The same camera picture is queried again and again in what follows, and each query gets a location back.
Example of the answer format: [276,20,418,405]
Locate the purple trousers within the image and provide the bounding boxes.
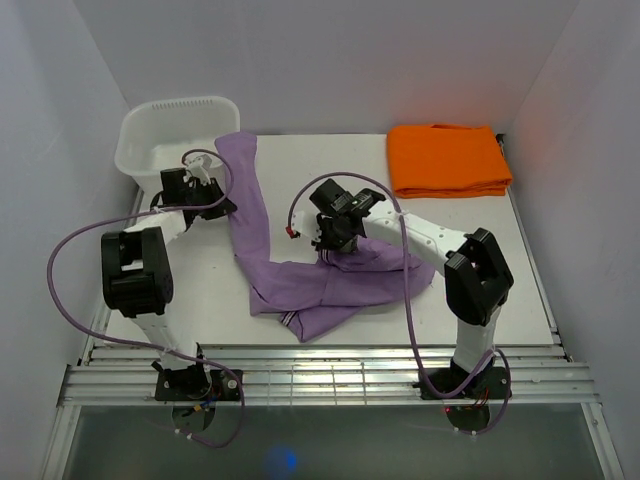
[215,132,435,343]

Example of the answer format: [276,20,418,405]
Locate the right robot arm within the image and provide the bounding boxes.
[289,175,514,399]

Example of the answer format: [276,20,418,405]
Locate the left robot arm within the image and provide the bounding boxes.
[101,167,241,402]

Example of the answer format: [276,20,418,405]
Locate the folded orange trousers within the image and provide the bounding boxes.
[386,124,513,199]

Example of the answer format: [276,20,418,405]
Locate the white plastic basket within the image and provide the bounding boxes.
[114,96,241,195]

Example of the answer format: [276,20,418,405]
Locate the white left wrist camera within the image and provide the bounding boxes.
[182,154,212,185]

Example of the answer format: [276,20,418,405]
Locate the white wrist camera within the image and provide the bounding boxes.
[182,154,212,185]
[285,211,321,242]

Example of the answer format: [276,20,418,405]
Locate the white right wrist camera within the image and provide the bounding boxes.
[285,211,321,242]

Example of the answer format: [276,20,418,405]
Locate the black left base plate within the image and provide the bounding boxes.
[153,366,243,402]

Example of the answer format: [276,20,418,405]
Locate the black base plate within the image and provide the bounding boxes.
[428,366,511,400]
[153,366,243,402]

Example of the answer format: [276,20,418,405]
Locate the aluminium frame rail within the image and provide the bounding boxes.
[59,345,599,406]

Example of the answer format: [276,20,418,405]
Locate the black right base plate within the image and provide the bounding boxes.
[428,366,511,400]

